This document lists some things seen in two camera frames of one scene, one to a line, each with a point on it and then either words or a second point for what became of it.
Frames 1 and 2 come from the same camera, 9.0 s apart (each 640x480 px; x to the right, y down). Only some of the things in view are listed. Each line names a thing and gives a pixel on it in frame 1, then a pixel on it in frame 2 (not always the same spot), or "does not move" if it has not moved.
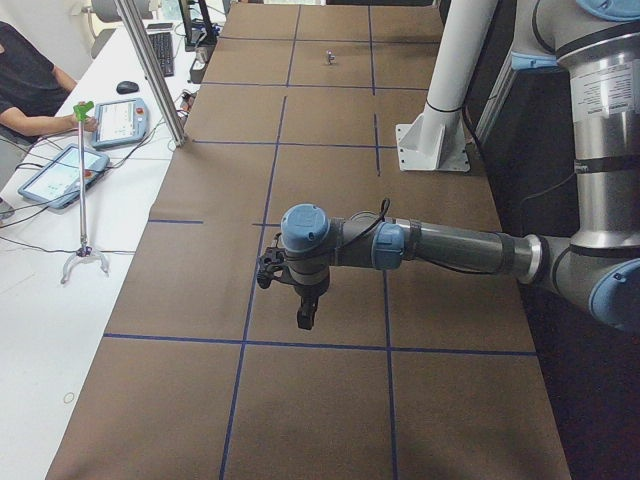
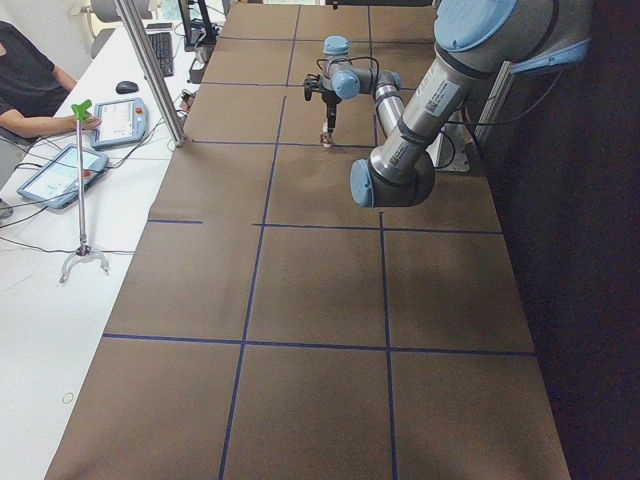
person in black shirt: (32, 91) does not move
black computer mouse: (127, 87) does not move
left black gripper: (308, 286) → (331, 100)
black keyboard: (162, 45) does not move
